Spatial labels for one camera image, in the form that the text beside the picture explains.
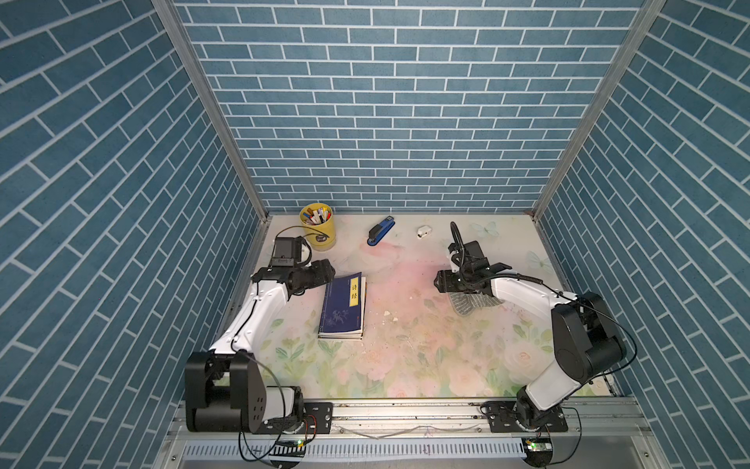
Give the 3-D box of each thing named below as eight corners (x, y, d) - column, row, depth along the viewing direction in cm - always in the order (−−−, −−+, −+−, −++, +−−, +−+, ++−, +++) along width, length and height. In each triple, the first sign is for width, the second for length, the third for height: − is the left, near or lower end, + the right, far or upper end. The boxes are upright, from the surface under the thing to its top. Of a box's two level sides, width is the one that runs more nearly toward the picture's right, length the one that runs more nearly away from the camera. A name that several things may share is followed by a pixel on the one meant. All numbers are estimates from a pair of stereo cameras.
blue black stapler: (365, 242, 114) (364, 234, 110) (387, 222, 121) (387, 213, 118) (373, 247, 113) (373, 239, 109) (394, 226, 120) (395, 218, 116)
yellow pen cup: (305, 252, 110) (295, 225, 98) (311, 230, 117) (302, 201, 105) (334, 253, 110) (327, 225, 98) (337, 230, 117) (332, 202, 105)
